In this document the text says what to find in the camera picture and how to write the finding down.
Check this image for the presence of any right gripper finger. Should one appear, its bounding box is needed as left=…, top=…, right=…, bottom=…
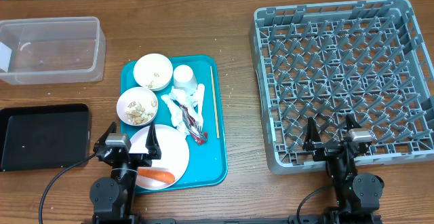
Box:
left=302, top=117, right=321, bottom=151
left=345, top=114, right=361, bottom=131

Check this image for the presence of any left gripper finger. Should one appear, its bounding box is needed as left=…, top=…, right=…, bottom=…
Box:
left=145, top=122, right=161, bottom=160
left=94, top=122, right=117, bottom=148

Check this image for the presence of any large pink plate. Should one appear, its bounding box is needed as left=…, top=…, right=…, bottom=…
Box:
left=136, top=124, right=190, bottom=190

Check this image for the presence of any orange carrot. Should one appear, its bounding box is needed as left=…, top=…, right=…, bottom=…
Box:
left=138, top=168, right=175, bottom=184

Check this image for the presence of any pink bowl with nuts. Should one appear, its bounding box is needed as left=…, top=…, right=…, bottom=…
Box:
left=116, top=87, right=159, bottom=126

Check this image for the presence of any white napkin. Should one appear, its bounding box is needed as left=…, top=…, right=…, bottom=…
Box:
left=161, top=86, right=199, bottom=137

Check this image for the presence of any white bowl with crumbs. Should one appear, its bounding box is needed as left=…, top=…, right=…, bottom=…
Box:
left=133, top=54, right=174, bottom=91

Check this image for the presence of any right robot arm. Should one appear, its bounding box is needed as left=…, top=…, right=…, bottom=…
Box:
left=296, top=115, right=384, bottom=224

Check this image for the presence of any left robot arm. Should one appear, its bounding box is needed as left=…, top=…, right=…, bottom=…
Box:
left=90, top=122, right=161, bottom=224

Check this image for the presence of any black waste tray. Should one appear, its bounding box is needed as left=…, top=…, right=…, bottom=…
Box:
left=1, top=104, right=92, bottom=172

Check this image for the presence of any grey dishwasher rack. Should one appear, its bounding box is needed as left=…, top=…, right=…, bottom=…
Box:
left=250, top=0, right=433, bottom=174

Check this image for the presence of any pile of nuts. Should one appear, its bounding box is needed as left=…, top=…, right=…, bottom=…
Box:
left=125, top=100, right=157, bottom=125

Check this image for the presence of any teal serving tray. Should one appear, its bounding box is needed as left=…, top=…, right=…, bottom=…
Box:
left=119, top=55, right=228, bottom=195

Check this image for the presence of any white paper cup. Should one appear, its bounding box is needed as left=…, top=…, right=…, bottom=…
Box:
left=173, top=64, right=197, bottom=95

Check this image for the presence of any white plastic fork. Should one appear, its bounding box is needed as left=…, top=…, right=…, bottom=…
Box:
left=197, top=83, right=205, bottom=132

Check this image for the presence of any wooden chopstick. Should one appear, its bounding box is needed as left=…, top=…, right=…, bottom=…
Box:
left=210, top=67, right=220, bottom=139

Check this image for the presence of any clear plastic bin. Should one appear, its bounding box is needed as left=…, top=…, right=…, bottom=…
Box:
left=1, top=16, right=106, bottom=85

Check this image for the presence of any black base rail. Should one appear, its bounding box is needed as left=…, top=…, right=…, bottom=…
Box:
left=139, top=214, right=382, bottom=224

